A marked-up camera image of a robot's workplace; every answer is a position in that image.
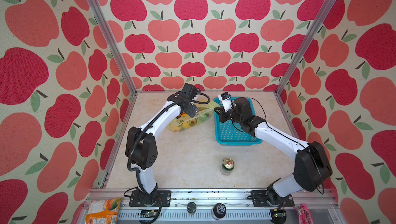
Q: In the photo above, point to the green drink can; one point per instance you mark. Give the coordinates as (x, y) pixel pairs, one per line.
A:
(227, 166)

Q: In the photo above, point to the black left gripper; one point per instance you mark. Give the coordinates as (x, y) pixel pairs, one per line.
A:
(193, 111)

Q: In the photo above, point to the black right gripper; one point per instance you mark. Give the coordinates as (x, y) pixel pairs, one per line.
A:
(221, 112)

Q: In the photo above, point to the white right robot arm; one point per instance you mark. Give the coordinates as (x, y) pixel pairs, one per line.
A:
(312, 167)

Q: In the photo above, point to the teal plastic basket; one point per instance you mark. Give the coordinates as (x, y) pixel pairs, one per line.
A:
(229, 134)

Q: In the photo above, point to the aluminium corner post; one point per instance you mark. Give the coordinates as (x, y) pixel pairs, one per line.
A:
(316, 25)
(112, 45)

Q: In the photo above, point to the aluminium front rail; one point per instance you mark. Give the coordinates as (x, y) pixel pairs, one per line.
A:
(242, 207)

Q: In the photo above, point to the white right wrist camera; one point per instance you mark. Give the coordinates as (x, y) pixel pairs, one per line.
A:
(226, 100)

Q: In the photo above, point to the orange snack packet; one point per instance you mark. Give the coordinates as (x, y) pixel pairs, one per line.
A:
(103, 211)

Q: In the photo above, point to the grey round button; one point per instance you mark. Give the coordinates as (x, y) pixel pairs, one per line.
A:
(191, 208)

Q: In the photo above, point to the yellow plastic bag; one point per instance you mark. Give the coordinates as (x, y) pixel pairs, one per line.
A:
(185, 122)

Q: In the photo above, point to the left aluminium corner post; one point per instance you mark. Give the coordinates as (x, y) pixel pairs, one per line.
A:
(112, 45)

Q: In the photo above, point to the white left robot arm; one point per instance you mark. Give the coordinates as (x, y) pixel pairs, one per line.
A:
(141, 148)

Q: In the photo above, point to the black round knob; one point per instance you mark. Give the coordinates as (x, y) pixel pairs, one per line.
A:
(219, 211)

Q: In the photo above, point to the right aluminium corner post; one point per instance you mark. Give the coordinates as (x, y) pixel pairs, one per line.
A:
(316, 25)

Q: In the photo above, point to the pink snack packet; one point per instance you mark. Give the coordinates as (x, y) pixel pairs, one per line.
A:
(304, 215)

